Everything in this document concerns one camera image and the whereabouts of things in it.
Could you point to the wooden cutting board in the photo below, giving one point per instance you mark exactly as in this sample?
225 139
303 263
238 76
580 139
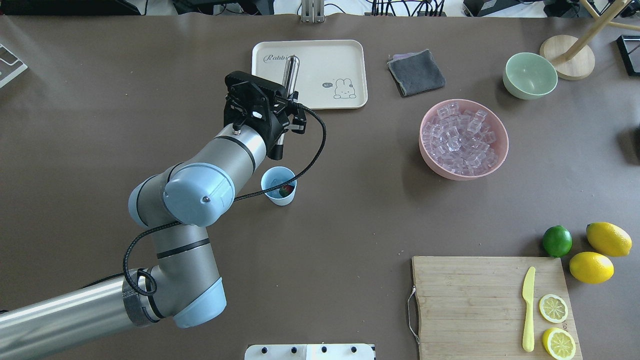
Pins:
471 307

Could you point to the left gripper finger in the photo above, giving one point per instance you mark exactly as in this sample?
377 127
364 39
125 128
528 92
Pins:
298 122

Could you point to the wine glass holder tray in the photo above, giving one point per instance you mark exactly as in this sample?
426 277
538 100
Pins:
629 49

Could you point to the lemon slice near knife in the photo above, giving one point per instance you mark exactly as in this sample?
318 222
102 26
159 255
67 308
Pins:
553 308

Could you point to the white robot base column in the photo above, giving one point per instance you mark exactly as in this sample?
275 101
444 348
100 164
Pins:
312 351

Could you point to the aluminium frame post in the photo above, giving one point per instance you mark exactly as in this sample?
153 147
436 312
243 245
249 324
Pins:
312 11

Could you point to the green lime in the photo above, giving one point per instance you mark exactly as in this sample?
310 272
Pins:
557 241

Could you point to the grey folded cloth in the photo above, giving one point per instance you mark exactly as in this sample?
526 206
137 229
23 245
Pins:
416 72

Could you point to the light blue plastic cup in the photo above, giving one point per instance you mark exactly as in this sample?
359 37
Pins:
275 177

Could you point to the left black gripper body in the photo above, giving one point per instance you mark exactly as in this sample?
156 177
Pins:
274 131

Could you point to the upper whole yellow lemon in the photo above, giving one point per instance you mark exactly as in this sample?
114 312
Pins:
609 239

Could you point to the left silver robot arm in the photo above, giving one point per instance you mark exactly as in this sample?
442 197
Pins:
169 270

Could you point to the lemon slice at board edge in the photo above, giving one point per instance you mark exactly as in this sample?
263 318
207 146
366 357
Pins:
559 344

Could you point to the green bowl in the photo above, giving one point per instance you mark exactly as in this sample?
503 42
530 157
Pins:
529 76

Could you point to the white cup rack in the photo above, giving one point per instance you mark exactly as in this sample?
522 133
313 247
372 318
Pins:
10 66

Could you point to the clear ice cube pile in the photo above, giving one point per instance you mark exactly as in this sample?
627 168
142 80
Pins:
462 137

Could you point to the lower whole yellow lemon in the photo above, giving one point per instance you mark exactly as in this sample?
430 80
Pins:
591 267

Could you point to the whole yellow lemon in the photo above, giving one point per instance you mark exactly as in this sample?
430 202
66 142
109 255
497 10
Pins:
609 239
591 267

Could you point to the cream rabbit tray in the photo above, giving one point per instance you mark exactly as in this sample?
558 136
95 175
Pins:
331 75

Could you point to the pink bowl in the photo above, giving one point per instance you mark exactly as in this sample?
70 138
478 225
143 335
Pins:
430 155

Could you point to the red strawberry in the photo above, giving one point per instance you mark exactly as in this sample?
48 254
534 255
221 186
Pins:
286 190

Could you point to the wooden cup stand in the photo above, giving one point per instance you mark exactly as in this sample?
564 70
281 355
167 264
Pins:
571 57

